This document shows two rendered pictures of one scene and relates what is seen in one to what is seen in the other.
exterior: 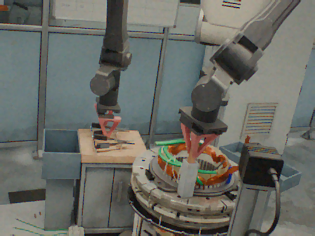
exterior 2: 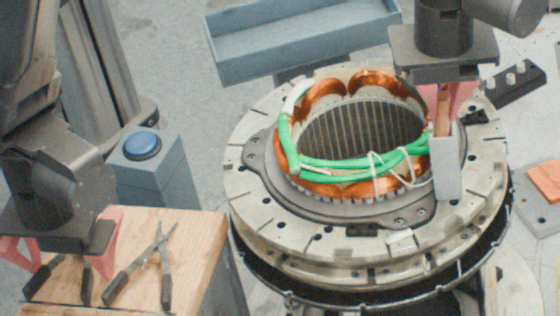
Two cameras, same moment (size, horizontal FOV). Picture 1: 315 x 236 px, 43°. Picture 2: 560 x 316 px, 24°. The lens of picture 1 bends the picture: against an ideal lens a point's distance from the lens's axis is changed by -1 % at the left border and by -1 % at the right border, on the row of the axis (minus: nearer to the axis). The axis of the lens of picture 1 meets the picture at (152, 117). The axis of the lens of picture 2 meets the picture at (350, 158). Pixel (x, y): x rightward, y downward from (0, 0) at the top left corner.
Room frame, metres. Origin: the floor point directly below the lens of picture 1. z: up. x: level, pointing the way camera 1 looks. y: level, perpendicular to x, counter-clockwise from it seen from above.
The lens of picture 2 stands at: (0.34, 0.78, 2.11)
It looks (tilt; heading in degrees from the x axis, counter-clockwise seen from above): 43 degrees down; 305
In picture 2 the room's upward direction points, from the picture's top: 10 degrees counter-clockwise
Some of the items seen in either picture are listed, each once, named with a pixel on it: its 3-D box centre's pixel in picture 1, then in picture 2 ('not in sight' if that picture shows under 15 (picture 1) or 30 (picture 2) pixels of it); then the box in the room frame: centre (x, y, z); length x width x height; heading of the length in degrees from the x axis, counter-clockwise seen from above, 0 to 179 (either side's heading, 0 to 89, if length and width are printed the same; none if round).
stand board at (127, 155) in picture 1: (112, 145); (121, 279); (1.13, 0.11, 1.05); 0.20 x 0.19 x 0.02; 106
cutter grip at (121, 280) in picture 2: (100, 137); (115, 288); (1.10, 0.15, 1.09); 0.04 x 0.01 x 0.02; 91
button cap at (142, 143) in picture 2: not in sight; (141, 143); (1.25, -0.09, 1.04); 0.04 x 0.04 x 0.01
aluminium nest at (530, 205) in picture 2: not in sight; (544, 194); (0.85, -0.40, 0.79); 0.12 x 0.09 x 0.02; 142
